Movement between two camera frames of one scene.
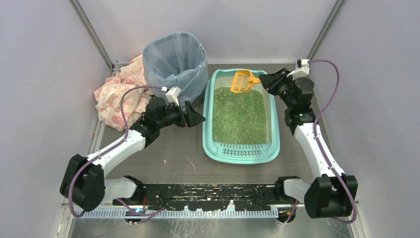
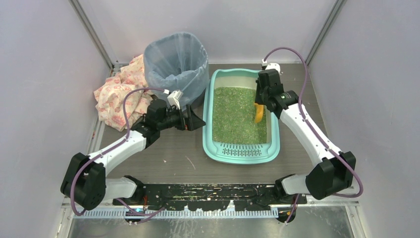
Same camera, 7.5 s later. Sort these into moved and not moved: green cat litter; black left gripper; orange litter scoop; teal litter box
Moved: orange litter scoop
Not moved: teal litter box; black left gripper; green cat litter
